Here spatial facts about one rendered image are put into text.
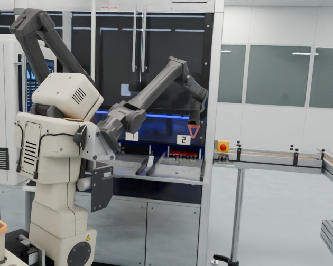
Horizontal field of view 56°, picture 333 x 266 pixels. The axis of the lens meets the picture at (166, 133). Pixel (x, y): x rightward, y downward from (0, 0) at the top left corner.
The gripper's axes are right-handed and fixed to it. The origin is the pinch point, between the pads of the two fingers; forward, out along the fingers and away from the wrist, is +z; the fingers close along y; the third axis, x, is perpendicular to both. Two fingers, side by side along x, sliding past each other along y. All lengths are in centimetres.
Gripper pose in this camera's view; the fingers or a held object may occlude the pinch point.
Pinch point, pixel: (193, 136)
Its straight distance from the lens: 174.7
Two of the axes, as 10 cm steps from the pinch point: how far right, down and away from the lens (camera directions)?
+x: -9.9, -0.7, 1.4
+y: 1.4, 0.3, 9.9
